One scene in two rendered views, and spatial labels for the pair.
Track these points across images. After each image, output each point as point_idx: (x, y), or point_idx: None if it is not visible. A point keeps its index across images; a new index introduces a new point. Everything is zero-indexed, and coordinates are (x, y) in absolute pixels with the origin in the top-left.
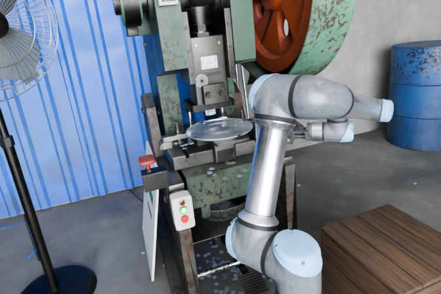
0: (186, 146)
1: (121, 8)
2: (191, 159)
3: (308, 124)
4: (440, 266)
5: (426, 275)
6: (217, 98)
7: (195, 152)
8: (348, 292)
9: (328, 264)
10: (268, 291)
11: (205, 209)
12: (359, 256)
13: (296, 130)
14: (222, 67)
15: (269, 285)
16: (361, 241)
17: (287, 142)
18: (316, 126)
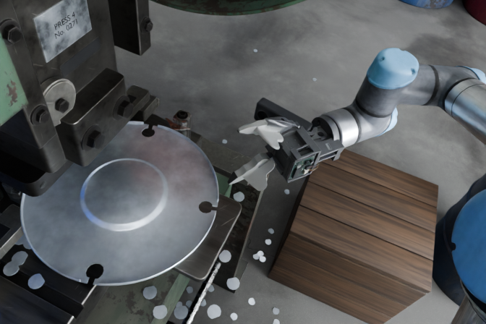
0: (29, 263)
1: None
2: (87, 306)
3: (333, 126)
4: (425, 222)
5: (426, 244)
6: (113, 129)
7: (90, 285)
8: (327, 282)
9: (294, 261)
10: (212, 322)
11: None
12: (364, 257)
13: (321, 148)
14: (103, 22)
15: (206, 311)
16: (346, 228)
17: (301, 174)
18: (349, 129)
